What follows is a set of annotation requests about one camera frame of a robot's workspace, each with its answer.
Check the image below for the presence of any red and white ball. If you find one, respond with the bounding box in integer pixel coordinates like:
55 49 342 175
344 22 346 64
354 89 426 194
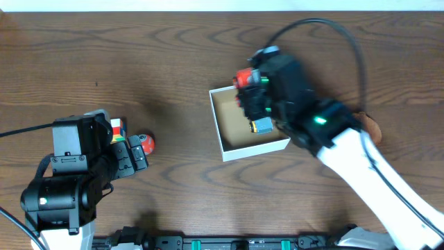
138 134 155 155

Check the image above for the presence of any red toy fire truck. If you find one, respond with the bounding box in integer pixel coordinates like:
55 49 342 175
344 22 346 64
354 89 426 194
232 67 261 89

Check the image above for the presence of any yellow and grey toy truck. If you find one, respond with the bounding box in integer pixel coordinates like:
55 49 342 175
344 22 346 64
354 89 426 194
249 117 273 135

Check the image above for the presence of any multicolour puzzle cube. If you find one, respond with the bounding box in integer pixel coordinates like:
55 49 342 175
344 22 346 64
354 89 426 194
110 118 126 143

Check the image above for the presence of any white cardboard box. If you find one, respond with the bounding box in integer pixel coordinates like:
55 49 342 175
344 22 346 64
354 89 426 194
209 86 290 162

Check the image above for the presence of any brown plush toy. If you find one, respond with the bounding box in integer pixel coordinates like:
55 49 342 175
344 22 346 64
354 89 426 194
353 112 382 146

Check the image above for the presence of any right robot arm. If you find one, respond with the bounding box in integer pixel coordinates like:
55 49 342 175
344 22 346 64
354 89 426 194
233 53 443 249

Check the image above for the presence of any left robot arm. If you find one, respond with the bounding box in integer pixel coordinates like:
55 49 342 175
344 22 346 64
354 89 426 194
21 112 148 249

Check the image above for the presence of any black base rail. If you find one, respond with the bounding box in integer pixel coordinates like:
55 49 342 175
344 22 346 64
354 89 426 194
92 225 396 250

